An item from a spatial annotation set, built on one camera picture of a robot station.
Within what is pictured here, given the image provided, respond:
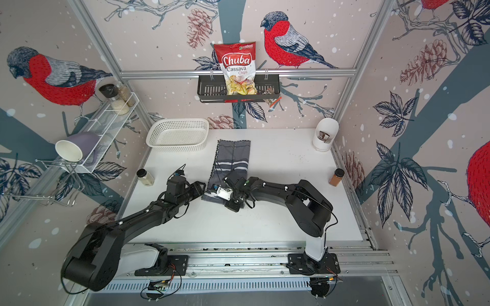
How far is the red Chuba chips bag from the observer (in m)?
0.81

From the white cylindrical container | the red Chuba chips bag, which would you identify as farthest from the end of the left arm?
the white cylindrical container

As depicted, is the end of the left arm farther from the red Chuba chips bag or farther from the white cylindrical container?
the white cylindrical container

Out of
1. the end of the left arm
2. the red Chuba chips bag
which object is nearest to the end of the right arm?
the end of the left arm
